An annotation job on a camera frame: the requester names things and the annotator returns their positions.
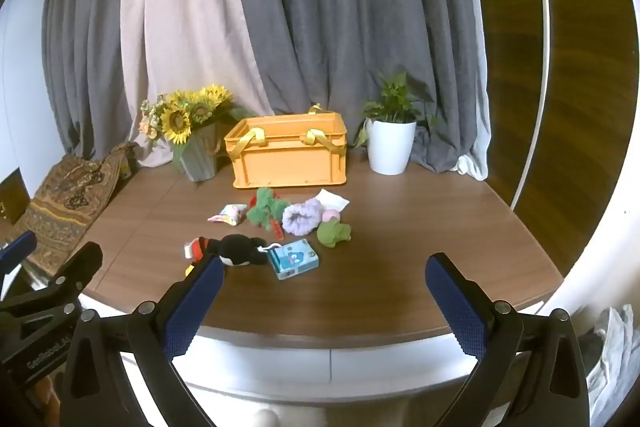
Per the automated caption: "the beige curtain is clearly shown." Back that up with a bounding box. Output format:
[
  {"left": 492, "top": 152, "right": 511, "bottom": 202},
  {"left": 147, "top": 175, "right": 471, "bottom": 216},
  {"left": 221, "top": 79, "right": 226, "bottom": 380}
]
[{"left": 119, "top": 0, "right": 281, "bottom": 170}]

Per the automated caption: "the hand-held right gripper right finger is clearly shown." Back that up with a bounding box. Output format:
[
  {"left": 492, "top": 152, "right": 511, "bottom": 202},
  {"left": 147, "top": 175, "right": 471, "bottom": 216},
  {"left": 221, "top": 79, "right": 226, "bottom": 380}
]
[{"left": 425, "top": 252, "right": 591, "bottom": 427}]

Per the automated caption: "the pastel patchwork pouch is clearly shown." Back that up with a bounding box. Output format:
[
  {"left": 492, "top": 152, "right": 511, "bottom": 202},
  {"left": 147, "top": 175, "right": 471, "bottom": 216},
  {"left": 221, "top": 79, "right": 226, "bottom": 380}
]
[{"left": 207, "top": 204, "right": 248, "bottom": 226}]

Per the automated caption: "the grey ribbed vase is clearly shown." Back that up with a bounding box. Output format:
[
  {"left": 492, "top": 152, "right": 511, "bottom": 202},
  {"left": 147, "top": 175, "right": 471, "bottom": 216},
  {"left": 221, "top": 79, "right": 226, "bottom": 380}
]
[{"left": 179, "top": 122, "right": 223, "bottom": 182}]

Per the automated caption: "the potted plant in white pot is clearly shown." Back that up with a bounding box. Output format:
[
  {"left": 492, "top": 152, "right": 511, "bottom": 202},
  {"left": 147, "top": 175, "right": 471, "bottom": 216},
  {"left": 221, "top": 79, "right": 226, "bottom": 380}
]
[{"left": 354, "top": 71, "right": 439, "bottom": 176}]

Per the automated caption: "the blue tissue pack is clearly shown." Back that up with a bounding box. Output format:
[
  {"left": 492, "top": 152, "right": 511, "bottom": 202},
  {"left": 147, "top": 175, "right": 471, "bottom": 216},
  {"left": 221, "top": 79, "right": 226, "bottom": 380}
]
[{"left": 266, "top": 239, "right": 321, "bottom": 282}]

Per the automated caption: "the white sheer curtain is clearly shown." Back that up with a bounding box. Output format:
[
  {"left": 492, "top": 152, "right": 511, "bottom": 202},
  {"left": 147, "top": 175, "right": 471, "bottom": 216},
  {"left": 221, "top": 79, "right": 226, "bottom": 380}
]
[{"left": 456, "top": 151, "right": 489, "bottom": 181}]

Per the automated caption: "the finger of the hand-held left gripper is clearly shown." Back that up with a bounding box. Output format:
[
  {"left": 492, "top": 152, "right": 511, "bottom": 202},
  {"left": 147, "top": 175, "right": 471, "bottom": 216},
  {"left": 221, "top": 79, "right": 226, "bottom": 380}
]
[
  {"left": 30, "top": 242, "right": 103, "bottom": 308},
  {"left": 0, "top": 231, "right": 37, "bottom": 295}
]

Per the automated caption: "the green frog plush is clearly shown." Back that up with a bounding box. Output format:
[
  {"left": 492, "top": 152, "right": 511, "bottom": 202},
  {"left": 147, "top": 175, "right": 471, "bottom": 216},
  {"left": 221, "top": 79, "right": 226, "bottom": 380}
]
[{"left": 317, "top": 219, "right": 354, "bottom": 249}]

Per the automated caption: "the white folded cloth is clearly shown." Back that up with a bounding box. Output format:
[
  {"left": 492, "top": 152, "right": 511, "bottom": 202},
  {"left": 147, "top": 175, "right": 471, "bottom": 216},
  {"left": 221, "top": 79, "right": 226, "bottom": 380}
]
[{"left": 314, "top": 188, "right": 351, "bottom": 213}]

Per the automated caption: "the sunflower bouquet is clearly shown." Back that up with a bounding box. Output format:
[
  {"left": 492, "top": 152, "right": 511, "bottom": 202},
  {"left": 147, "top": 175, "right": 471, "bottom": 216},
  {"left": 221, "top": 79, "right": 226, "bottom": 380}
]
[{"left": 138, "top": 83, "right": 256, "bottom": 160}]

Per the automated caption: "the orange crate with yellow handles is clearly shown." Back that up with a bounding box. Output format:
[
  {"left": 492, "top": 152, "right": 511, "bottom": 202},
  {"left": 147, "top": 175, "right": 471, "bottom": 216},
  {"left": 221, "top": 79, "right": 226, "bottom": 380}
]
[{"left": 223, "top": 104, "right": 348, "bottom": 189}]

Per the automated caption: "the grey curtain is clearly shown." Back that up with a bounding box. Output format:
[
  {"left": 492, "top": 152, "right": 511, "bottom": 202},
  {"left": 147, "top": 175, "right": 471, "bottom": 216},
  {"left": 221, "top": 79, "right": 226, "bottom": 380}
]
[
  {"left": 42, "top": 0, "right": 151, "bottom": 160},
  {"left": 230, "top": 0, "right": 493, "bottom": 182}
]

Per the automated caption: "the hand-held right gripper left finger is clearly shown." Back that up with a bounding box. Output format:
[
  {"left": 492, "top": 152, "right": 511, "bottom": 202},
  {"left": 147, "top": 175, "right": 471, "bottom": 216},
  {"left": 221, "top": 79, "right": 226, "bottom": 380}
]
[{"left": 59, "top": 252, "right": 226, "bottom": 427}]

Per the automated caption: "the white curved strip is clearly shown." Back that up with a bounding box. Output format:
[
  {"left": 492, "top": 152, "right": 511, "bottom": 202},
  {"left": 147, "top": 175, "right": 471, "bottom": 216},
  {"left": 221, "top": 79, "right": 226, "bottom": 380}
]
[{"left": 510, "top": 0, "right": 551, "bottom": 210}]

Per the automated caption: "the green plush with red parts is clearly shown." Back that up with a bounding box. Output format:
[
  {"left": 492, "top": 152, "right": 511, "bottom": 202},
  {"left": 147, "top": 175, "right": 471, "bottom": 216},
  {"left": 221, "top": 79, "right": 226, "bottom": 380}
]
[{"left": 247, "top": 187, "right": 292, "bottom": 239}]

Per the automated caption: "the white crumpled cloth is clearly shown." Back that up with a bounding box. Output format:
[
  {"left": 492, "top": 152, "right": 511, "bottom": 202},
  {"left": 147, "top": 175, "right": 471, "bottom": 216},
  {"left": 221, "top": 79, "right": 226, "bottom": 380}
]
[{"left": 582, "top": 304, "right": 637, "bottom": 427}]

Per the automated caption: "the black plush toy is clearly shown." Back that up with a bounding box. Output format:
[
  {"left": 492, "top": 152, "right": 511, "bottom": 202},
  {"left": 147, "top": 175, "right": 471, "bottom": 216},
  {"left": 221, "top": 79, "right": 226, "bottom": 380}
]
[{"left": 184, "top": 234, "right": 271, "bottom": 278}]

